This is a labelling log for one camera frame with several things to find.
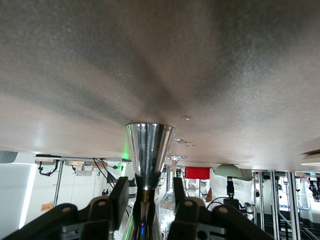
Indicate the brown liquid spill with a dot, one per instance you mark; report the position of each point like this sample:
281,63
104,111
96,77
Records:
183,142

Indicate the pale green bowl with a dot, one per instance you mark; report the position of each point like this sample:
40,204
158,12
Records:
228,170

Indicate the red box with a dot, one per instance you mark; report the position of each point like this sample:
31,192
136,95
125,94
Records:
197,173

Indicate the brown table cover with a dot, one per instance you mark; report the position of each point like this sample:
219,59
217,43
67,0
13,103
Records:
160,62

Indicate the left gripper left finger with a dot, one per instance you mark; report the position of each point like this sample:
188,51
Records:
100,215

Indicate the steel double jigger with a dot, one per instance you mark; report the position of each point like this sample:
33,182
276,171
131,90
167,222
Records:
149,152

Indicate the aluminium frame post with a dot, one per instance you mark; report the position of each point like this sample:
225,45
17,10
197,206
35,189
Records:
275,205
58,182
293,205

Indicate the orange wall sign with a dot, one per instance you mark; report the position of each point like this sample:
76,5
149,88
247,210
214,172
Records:
47,207

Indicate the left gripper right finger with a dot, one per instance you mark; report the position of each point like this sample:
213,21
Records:
195,217

